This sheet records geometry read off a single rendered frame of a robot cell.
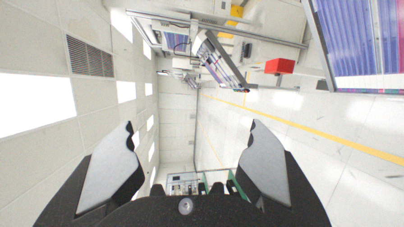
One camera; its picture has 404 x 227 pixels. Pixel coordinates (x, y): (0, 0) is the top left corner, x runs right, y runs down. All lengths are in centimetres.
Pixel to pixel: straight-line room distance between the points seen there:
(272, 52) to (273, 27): 24
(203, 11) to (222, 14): 18
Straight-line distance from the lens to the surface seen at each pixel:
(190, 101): 863
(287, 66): 107
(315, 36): 71
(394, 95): 76
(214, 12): 138
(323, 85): 88
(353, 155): 162
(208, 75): 458
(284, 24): 177
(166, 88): 857
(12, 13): 219
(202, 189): 243
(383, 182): 160
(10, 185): 213
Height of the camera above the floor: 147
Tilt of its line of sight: 12 degrees down
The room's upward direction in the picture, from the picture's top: 89 degrees counter-clockwise
